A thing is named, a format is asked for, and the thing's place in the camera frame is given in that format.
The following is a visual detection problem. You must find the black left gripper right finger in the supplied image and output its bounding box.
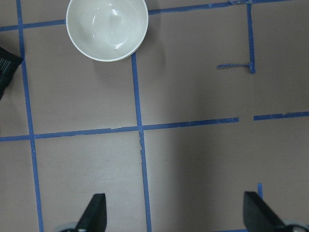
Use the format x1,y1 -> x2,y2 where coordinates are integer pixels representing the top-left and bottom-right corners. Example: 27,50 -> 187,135
243,191 -> 290,232

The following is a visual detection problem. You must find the white bowl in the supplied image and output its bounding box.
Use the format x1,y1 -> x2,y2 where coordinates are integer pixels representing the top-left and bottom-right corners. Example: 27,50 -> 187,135
66,0 -> 149,62

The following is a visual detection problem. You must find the black plate rack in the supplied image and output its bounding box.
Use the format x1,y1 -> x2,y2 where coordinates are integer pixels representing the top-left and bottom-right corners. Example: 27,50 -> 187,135
0,47 -> 24,99

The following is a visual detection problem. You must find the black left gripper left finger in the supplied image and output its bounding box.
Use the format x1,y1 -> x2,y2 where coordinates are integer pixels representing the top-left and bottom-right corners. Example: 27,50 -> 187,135
75,193 -> 107,232

